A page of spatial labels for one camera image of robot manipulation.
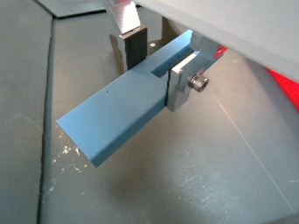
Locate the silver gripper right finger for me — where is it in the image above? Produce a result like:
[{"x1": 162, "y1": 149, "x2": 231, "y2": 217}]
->
[{"x1": 166, "y1": 31, "x2": 220, "y2": 111}]

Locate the blue double-square slotted block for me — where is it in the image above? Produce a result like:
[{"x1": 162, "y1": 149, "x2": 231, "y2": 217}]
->
[{"x1": 58, "y1": 31, "x2": 192, "y2": 166}]

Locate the red shape-sorting board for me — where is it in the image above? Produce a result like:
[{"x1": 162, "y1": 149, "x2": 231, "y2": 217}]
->
[{"x1": 219, "y1": 47, "x2": 299, "y2": 112}]

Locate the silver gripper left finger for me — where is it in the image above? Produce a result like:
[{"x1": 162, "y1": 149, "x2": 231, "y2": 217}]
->
[{"x1": 103, "y1": 0, "x2": 147, "y2": 71}]

